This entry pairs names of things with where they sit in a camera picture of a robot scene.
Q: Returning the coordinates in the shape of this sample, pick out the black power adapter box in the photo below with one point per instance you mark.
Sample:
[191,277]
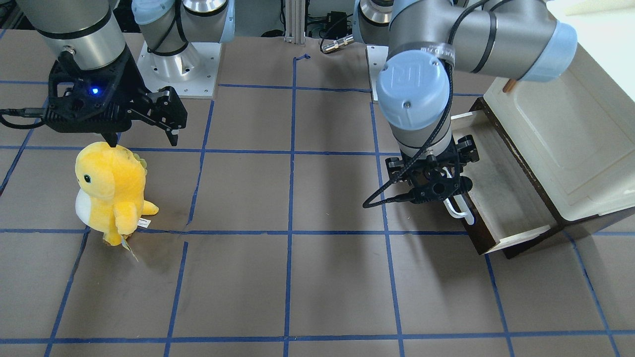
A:
[336,21]

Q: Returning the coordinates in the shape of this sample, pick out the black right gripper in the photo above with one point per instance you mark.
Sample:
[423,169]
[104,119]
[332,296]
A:
[130,83]

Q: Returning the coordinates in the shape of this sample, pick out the white cabinet box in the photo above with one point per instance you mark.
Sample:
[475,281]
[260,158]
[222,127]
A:
[577,132]

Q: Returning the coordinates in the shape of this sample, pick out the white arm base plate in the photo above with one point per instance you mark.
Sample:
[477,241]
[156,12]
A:
[376,59]
[192,73]

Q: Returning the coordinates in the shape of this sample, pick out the silver cable connector plug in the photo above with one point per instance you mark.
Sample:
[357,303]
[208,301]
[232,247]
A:
[336,45]

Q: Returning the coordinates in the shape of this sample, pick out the aluminium frame post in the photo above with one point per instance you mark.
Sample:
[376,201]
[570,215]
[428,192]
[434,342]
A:
[294,21]

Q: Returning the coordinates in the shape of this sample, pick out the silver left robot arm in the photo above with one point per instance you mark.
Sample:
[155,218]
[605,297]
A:
[429,40]

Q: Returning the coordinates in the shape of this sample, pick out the dark wooden drawer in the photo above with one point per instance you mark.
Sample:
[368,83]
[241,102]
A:
[511,210]

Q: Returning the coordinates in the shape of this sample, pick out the yellow plush dinosaur toy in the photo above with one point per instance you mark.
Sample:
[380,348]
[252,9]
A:
[111,196]

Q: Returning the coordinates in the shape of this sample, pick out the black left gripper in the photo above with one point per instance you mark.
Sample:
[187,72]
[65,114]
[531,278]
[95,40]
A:
[468,149]

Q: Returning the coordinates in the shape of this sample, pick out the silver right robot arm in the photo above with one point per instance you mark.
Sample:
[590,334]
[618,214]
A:
[89,30]

